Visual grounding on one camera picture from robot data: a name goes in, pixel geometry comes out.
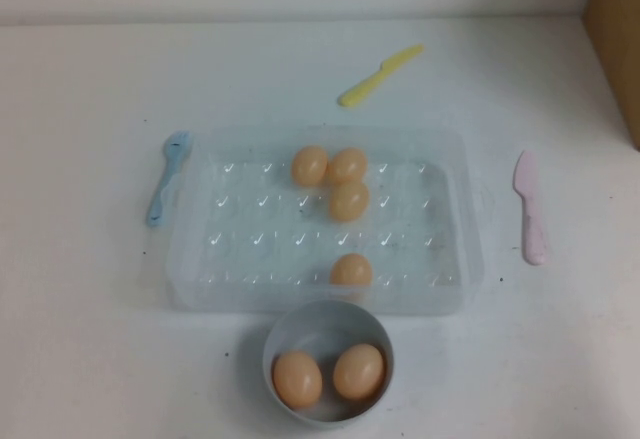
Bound blue plastic spoon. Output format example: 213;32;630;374
145;130;195;229

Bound pink plastic knife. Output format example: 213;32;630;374
513;149;549;267

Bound brown cardboard box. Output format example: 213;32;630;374
584;0;640;154

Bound yellow plastic knife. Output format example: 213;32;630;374
338;44;426;109

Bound clear plastic egg box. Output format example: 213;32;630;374
163;126;494;318

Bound grey round bowl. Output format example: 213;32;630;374
263;301;396;421

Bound orange egg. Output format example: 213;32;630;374
328;180;372;223
272;350;324;408
327;148;369;183
332;343;387;401
291;145;330;188
329;253;374;287

